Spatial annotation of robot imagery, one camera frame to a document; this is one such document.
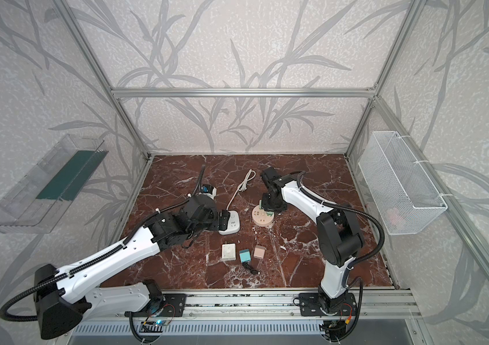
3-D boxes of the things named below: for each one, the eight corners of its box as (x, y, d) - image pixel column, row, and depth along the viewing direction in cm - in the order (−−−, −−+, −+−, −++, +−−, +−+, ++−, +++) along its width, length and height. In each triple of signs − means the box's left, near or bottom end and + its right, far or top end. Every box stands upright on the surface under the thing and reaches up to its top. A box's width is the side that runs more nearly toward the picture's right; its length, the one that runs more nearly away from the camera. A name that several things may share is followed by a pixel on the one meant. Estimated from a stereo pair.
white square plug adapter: (221, 260, 85) (220, 258, 83) (222, 245, 89) (222, 243, 87) (236, 260, 85) (235, 258, 83) (237, 245, 89) (236, 243, 87)
